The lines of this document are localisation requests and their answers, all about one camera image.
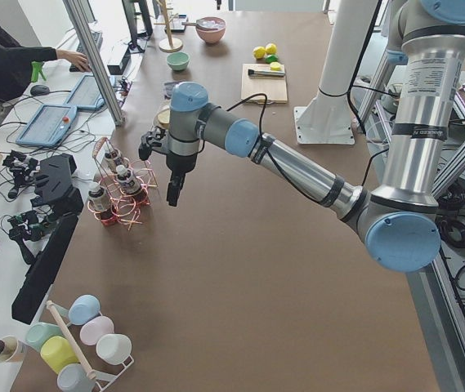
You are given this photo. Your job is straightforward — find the yellow cup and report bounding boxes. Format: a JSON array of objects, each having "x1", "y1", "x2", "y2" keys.
[{"x1": 40, "y1": 336, "x2": 79, "y2": 374}]

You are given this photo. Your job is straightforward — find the white cup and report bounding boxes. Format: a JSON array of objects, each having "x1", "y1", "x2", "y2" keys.
[{"x1": 96, "y1": 333, "x2": 132, "y2": 365}]

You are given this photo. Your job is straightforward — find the aluminium frame post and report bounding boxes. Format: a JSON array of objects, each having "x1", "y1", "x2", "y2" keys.
[{"x1": 63, "y1": 0, "x2": 125, "y2": 126}]

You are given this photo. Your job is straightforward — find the pink pot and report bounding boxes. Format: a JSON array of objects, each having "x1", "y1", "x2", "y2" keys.
[{"x1": 195, "y1": 16, "x2": 226, "y2": 44}]

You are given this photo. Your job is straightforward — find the bread slice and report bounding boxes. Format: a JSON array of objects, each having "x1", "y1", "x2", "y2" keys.
[{"x1": 156, "y1": 109, "x2": 170, "y2": 127}]

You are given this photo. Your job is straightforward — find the green cup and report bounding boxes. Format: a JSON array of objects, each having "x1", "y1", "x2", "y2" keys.
[{"x1": 25, "y1": 322, "x2": 62, "y2": 352}]

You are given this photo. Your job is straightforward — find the tea bottle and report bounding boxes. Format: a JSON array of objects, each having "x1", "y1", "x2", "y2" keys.
[
  {"x1": 116, "y1": 165, "x2": 141, "y2": 196},
  {"x1": 88, "y1": 181, "x2": 117, "y2": 226},
  {"x1": 104, "y1": 149, "x2": 124, "y2": 172}
]

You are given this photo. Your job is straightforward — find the blue teach pendant near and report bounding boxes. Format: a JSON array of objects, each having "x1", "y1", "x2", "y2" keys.
[{"x1": 16, "y1": 105, "x2": 77, "y2": 147}]

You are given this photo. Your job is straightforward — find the black monitor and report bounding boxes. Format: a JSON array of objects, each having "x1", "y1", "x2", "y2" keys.
[{"x1": 122, "y1": 0, "x2": 153, "y2": 53}]

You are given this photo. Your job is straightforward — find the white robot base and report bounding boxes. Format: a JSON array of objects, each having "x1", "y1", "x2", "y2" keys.
[{"x1": 294, "y1": 0, "x2": 381, "y2": 145}]

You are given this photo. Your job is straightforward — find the grey blue cup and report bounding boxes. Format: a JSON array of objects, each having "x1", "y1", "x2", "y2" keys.
[{"x1": 56, "y1": 363, "x2": 96, "y2": 392}]

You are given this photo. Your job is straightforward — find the steel handled brush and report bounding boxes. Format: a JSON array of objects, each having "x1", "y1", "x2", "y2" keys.
[{"x1": 247, "y1": 69, "x2": 286, "y2": 78}]

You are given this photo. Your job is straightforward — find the whole lemon upper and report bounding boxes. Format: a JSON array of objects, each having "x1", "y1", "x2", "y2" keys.
[{"x1": 253, "y1": 46, "x2": 266, "y2": 60}]

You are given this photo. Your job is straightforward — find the wooden cutting board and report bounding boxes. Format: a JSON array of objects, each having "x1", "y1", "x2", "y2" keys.
[{"x1": 241, "y1": 63, "x2": 288, "y2": 103}]

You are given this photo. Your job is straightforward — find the pink cup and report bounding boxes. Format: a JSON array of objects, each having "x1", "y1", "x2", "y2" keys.
[{"x1": 79, "y1": 315, "x2": 114, "y2": 346}]

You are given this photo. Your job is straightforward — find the half lemon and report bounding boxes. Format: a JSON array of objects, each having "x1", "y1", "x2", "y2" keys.
[{"x1": 270, "y1": 61, "x2": 282, "y2": 71}]

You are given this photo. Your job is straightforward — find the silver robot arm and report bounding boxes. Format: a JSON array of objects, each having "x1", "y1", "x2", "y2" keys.
[{"x1": 167, "y1": 1, "x2": 465, "y2": 272}]

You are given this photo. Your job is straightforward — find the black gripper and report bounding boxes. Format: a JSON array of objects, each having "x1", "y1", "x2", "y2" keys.
[{"x1": 166, "y1": 153, "x2": 196, "y2": 207}]

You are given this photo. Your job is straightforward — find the mint green bowl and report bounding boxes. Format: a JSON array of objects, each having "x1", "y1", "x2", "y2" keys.
[{"x1": 166, "y1": 51, "x2": 190, "y2": 72}]

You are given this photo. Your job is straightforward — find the green lime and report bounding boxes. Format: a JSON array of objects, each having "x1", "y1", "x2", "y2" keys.
[{"x1": 265, "y1": 54, "x2": 279, "y2": 64}]

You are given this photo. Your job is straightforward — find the wooden stand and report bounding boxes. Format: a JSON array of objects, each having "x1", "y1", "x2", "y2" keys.
[{"x1": 156, "y1": 0, "x2": 183, "y2": 53}]

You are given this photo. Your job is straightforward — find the blue teach pendant far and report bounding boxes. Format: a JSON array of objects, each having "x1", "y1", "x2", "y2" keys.
[{"x1": 65, "y1": 73, "x2": 105, "y2": 112}]

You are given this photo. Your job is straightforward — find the paper cup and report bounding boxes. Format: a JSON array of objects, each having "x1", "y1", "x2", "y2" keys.
[{"x1": 0, "y1": 336, "x2": 27, "y2": 363}]

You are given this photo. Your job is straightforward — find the copper wire bottle rack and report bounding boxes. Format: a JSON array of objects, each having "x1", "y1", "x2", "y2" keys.
[{"x1": 87, "y1": 136, "x2": 158, "y2": 229}]

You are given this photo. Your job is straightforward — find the white round plate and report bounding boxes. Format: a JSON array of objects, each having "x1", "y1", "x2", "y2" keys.
[{"x1": 153, "y1": 105, "x2": 170, "y2": 129}]

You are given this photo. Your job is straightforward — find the blue teach pendant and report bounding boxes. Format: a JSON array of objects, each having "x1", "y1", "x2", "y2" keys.
[
  {"x1": 16, "y1": 105, "x2": 77, "y2": 147},
  {"x1": 65, "y1": 73, "x2": 105, "y2": 112}
]

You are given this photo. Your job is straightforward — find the whole lemon lower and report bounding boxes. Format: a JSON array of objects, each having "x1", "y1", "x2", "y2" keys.
[{"x1": 265, "y1": 42, "x2": 277, "y2": 55}]

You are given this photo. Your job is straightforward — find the white cup rack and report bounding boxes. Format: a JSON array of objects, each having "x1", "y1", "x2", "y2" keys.
[{"x1": 45, "y1": 300, "x2": 135, "y2": 391}]

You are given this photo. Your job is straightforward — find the grey folded cloth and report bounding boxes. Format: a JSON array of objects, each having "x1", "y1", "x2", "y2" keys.
[{"x1": 163, "y1": 81, "x2": 179, "y2": 99}]

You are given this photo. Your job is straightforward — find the person in black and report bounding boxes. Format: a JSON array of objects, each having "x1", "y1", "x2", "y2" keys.
[{"x1": 0, "y1": 25, "x2": 91, "y2": 102}]

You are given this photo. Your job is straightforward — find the whole lemon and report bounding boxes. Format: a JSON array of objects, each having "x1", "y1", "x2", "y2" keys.
[
  {"x1": 265, "y1": 42, "x2": 277, "y2": 55},
  {"x1": 253, "y1": 46, "x2": 266, "y2": 60}
]

